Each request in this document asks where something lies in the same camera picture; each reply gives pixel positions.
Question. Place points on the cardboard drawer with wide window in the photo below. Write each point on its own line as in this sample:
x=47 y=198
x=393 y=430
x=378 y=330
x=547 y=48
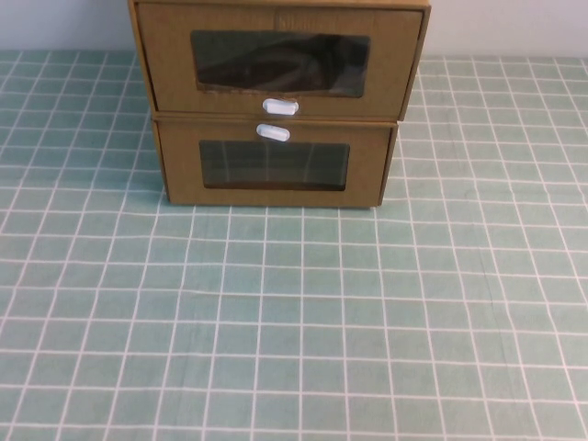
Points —
x=165 y=55

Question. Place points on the green checked tablecloth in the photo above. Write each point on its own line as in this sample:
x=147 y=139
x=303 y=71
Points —
x=294 y=344

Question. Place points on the cardboard drawer with narrow window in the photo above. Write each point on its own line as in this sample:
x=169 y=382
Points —
x=184 y=161

